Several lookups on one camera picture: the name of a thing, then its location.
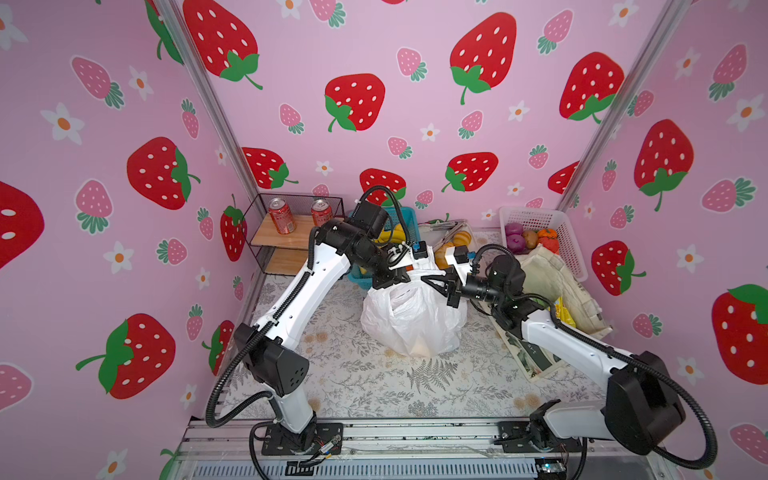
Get white plastic bag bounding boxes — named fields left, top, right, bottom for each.
left=360, top=270, right=468, bottom=357

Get beige canvas tote bag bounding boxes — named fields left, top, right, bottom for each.
left=493, top=247, right=612, bottom=382

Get yellow chips bag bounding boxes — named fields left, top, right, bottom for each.
left=555, top=297, right=577, bottom=328

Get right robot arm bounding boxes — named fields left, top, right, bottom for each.
left=421, top=245, right=718, bottom=470

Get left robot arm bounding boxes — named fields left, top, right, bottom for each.
left=205, top=185, right=416, bottom=451

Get teal plastic basket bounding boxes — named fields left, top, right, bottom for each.
left=348, top=207, right=421, bottom=290

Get long striped bread loaf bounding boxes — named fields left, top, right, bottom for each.
left=434, top=242, right=454, bottom=269

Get yellow banana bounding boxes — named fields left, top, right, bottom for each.
left=375, top=224, right=406, bottom=245

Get white plastic tray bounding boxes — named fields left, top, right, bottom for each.
left=419, top=220, right=481, bottom=251

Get small striped bread roll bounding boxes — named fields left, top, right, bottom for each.
left=452, top=231, right=473, bottom=246

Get metal tongs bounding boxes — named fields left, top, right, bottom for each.
left=419, top=220, right=466, bottom=234

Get purple onion front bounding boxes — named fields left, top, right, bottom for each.
left=506, top=234, right=528, bottom=255

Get purple onion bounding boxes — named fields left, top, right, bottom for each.
left=506, top=234, right=528, bottom=255
left=504, top=222, right=525, bottom=236

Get purple onion back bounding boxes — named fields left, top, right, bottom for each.
left=504, top=222, right=525, bottom=236

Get brown potato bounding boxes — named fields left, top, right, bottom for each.
left=523, top=230, right=539, bottom=250

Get red tomato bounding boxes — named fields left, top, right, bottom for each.
left=538, top=237, right=560, bottom=255

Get white plastic basket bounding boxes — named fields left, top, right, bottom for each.
left=498, top=206, right=588, bottom=282

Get red soda can right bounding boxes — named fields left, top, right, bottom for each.
left=311, top=198, right=333, bottom=227

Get red soda can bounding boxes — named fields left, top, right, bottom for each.
left=268, top=197, right=296, bottom=235
left=311, top=198, right=333, bottom=227

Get red soda can left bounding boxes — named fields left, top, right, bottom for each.
left=268, top=197, right=296, bottom=235

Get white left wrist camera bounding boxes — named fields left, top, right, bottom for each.
left=396, top=241, right=431, bottom=270

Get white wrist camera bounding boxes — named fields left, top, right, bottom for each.
left=445, top=246, right=472, bottom=284
left=396, top=241, right=431, bottom=270

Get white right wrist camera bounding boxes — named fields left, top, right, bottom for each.
left=445, top=246, right=472, bottom=284

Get black wire wooden shelf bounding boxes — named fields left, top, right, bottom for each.
left=246, top=193, right=318, bottom=276

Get metal base rail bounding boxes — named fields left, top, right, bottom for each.
left=164, top=417, right=668, bottom=479

